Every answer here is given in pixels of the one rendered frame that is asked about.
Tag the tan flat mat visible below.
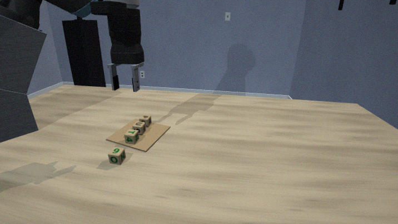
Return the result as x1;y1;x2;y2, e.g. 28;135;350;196
106;118;171;152

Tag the beige block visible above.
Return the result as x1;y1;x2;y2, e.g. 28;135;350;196
132;122;146;135
139;115;152;127
108;147;126;165
124;130;140;145

